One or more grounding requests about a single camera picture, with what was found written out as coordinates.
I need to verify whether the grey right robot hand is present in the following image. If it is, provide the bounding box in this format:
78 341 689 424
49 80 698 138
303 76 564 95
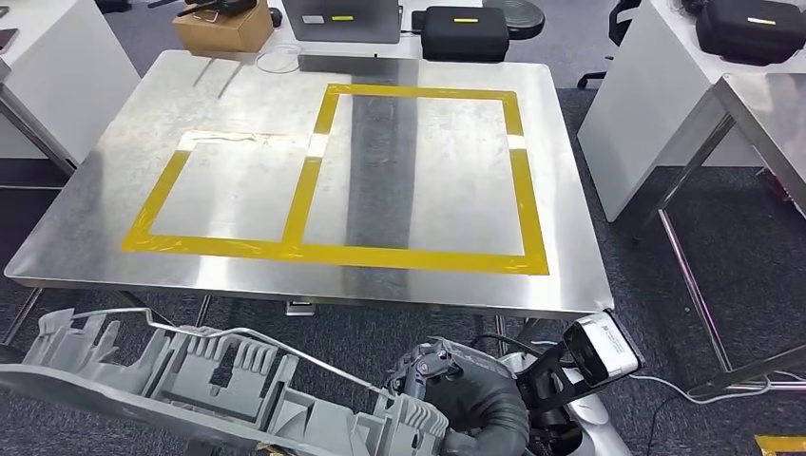
385 336 531 456

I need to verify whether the black antenna router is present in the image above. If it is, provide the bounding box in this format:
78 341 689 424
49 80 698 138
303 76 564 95
147 0 259 19

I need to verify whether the silver plastic wheel hubcap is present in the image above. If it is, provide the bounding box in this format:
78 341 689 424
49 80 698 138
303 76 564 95
0 307 451 456

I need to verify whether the large yellow tape rectangle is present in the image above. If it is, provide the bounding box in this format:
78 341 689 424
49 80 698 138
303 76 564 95
281 83 550 276

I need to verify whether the white looped cable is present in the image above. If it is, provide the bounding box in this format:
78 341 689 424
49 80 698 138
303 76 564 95
255 42 305 75

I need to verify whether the black round stool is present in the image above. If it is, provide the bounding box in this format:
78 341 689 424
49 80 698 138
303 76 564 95
483 0 547 42

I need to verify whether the stainless steel workbench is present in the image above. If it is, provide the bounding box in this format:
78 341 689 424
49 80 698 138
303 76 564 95
0 49 615 357

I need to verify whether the yellow floor tape strip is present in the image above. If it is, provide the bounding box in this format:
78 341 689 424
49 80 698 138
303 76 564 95
754 434 806 456

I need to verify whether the brown cardboard box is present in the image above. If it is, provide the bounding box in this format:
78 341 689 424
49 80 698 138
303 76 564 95
171 0 276 55

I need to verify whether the stainless steel table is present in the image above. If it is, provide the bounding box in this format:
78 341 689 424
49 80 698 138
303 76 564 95
636 72 806 399

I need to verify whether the black office chair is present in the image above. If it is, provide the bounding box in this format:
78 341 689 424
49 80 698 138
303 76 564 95
577 0 643 89

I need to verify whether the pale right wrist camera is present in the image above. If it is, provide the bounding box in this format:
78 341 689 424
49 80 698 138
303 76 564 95
562 311 644 389

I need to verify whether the white desk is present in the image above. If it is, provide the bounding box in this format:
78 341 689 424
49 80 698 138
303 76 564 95
577 0 806 223
188 0 486 63
0 0 141 190

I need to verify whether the grey laptop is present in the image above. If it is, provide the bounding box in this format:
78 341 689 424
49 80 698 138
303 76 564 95
281 0 404 46

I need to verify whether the white floor cable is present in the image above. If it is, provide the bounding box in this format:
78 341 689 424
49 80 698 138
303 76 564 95
629 370 806 406

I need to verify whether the black zip case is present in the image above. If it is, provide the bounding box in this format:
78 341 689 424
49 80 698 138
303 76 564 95
695 0 806 67
412 6 511 63

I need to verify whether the small yellow tape rectangle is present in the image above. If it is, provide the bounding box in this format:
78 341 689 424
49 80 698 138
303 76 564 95
121 130 317 259

